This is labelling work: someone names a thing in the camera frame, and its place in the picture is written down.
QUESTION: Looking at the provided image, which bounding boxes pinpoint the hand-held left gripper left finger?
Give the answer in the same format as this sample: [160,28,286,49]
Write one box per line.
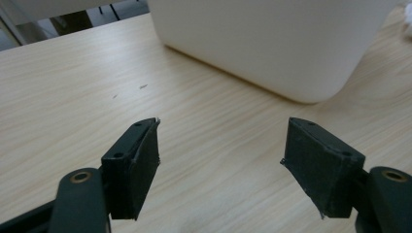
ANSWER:
[101,116,161,221]

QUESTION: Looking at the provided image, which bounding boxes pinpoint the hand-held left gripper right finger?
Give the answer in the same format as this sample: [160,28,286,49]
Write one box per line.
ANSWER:
[280,116,366,219]

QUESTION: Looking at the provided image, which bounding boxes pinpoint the white cloth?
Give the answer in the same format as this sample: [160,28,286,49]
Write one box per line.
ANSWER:
[402,2,412,37]

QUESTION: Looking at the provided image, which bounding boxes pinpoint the white plastic bin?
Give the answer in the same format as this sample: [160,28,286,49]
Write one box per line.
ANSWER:
[147,0,402,105]

